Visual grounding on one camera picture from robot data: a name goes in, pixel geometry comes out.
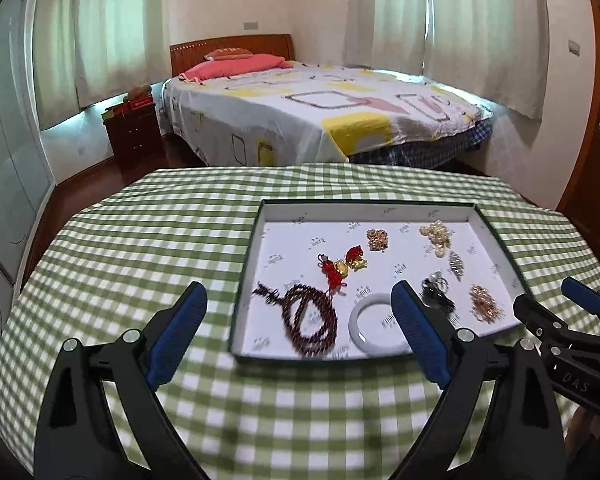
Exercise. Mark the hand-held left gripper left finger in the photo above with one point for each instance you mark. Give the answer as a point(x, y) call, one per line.
point(177, 335)

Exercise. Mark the white curtain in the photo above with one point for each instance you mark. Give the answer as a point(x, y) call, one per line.
point(505, 30)
point(95, 35)
point(385, 10)

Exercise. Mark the gold charm with red knot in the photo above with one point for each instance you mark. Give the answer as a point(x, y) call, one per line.
point(356, 257)
point(336, 270)

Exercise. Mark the pink pillow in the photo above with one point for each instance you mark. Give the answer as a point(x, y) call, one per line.
point(235, 65)

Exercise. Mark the white lined green-edged tray box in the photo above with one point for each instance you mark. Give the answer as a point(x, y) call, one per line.
point(305, 240)

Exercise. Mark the dark wooden nightstand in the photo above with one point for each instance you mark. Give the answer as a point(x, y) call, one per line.
point(132, 135)

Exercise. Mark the pearl and gold cluster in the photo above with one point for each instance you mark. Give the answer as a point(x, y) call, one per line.
point(436, 234)

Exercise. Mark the white jade bangle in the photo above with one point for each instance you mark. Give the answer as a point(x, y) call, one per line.
point(357, 332)

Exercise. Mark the red box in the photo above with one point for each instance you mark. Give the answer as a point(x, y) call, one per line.
point(132, 105)

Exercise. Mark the orange cushion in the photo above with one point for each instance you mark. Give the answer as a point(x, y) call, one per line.
point(227, 54)

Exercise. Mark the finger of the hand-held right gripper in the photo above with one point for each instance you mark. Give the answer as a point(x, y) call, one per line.
point(580, 290)
point(535, 315)

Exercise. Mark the silver brooch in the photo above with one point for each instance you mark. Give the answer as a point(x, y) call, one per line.
point(456, 264)

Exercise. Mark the blue plaid bed skirt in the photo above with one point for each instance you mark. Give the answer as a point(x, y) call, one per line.
point(430, 147)

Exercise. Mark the wall switch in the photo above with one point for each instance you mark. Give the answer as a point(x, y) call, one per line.
point(573, 47)

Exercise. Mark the wooden headboard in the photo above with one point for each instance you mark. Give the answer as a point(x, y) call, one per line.
point(195, 50)

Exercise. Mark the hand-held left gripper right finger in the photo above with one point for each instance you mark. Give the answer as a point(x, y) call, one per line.
point(420, 335)

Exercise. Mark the brown plush item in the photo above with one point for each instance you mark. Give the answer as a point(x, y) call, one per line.
point(139, 93)

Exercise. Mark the wall plate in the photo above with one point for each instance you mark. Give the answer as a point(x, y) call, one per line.
point(250, 25)

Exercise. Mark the green checked tablecloth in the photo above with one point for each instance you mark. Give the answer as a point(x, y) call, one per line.
point(155, 240)

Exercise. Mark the wooden door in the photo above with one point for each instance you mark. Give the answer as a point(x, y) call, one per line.
point(595, 170)

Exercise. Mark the frosted glass wardrobe door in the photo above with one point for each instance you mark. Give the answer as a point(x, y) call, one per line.
point(10, 160)

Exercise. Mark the patterned white bed sheet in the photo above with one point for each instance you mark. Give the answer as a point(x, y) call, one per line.
point(290, 110)

